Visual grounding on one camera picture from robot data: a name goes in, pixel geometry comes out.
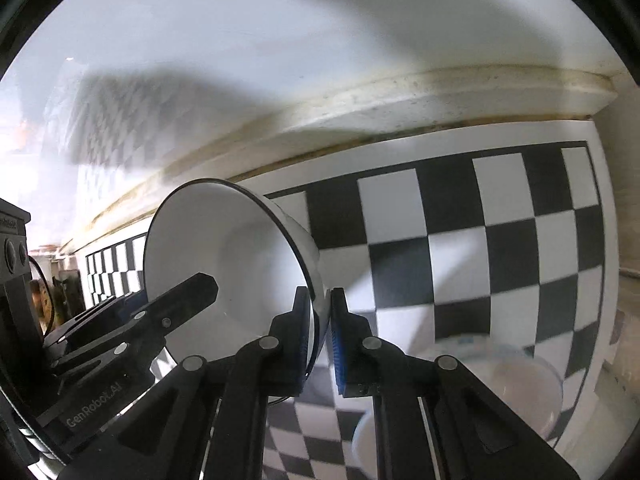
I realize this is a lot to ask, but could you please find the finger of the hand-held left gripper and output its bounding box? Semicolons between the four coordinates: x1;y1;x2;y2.
112;272;220;361
42;292;151;358

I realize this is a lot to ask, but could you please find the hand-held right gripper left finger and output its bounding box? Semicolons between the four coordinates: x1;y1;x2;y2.
55;286;315;480

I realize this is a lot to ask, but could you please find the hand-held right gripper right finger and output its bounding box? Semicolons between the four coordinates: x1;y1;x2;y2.
329;286;583;480

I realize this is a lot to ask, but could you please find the white bowl with dark rim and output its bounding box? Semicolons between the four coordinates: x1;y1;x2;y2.
143;178;332;406

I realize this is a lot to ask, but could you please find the black and white checkered cloth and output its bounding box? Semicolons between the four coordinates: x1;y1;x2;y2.
82;120;622;480

